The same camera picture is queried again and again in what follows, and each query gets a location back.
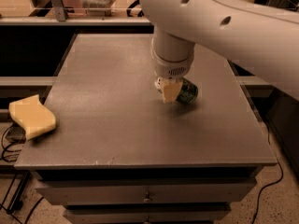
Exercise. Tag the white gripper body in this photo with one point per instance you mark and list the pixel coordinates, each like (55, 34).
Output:
(172, 69)

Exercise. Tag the green soda can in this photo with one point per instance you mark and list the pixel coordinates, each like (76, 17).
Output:
(188, 92)

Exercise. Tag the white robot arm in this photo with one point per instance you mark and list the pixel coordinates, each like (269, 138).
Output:
(263, 40)

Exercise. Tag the grey drawer cabinet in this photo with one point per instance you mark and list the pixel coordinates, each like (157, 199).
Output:
(114, 126)

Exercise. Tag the clear plastic container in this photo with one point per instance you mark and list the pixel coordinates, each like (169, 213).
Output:
(98, 7)

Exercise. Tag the upper drawer with knob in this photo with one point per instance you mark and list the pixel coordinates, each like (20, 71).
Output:
(98, 192)

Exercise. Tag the drawer with knob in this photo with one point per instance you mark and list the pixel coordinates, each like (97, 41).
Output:
(98, 192)
(147, 214)

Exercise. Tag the yellow sponge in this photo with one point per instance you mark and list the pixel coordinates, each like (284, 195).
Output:
(32, 116)

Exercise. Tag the lower drawer with knob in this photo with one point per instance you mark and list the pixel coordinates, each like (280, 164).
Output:
(147, 214)

